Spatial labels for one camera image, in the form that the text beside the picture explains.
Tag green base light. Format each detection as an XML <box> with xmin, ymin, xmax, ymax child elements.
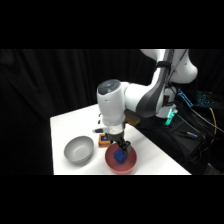
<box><xmin>163</xmin><ymin>103</ymin><xmax>178</xmax><ymax>127</ymax></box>

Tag wooden block with blue face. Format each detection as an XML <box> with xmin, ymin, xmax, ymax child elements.
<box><xmin>97</xmin><ymin>133</ymin><xmax>113</xmax><ymax>148</ymax></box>

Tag grey cable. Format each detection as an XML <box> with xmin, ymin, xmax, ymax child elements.
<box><xmin>175</xmin><ymin>107</ymin><xmax>224</xmax><ymax>135</ymax></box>

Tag blue metal frame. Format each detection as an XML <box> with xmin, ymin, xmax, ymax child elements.
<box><xmin>176</xmin><ymin>87</ymin><xmax>195</xmax><ymax>108</ymax></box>

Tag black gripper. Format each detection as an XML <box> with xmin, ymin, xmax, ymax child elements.
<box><xmin>105</xmin><ymin>131</ymin><xmax>132</xmax><ymax>155</ymax></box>

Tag grey bowl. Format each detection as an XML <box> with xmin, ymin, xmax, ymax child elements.
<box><xmin>63</xmin><ymin>135</ymin><xmax>97</xmax><ymax>165</ymax></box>

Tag tan wrist camera mount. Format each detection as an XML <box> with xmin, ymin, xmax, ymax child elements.
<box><xmin>124</xmin><ymin>111</ymin><xmax>141</xmax><ymax>127</ymax></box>

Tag pink bowl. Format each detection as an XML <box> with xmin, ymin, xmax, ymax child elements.
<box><xmin>104</xmin><ymin>142</ymin><xmax>138</xmax><ymax>175</ymax></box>

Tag small black blue device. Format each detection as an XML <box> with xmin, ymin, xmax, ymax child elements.
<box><xmin>180</xmin><ymin>130</ymin><xmax>200</xmax><ymax>139</ymax></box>

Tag black covered robot stand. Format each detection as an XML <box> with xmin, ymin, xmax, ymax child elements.
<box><xmin>128</xmin><ymin>113</ymin><xmax>208</xmax><ymax>176</ymax></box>

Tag black curtain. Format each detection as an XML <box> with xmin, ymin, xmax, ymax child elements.
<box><xmin>0</xmin><ymin>49</ymin><xmax>224</xmax><ymax>176</ymax></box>

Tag blue cube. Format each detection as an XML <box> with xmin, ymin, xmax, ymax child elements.
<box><xmin>113</xmin><ymin>148</ymin><xmax>127</xmax><ymax>165</ymax></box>

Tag yellow cable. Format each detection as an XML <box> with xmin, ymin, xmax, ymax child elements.
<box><xmin>199</xmin><ymin>107</ymin><xmax>218</xmax><ymax>155</ymax></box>

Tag teal lit electronics box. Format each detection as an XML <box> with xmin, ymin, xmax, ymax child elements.
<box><xmin>195</xmin><ymin>91</ymin><xmax>218</xmax><ymax>108</ymax></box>

